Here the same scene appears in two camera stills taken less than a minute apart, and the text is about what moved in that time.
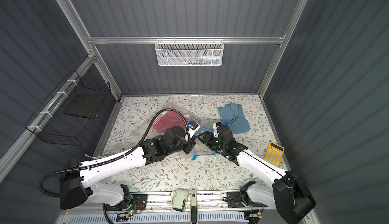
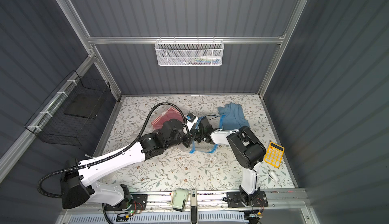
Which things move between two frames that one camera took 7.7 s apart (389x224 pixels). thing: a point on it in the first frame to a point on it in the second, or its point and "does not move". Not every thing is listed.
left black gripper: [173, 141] to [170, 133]
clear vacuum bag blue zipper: [180, 126] does not move
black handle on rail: [194, 218] does not move
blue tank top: [233, 115] does not move
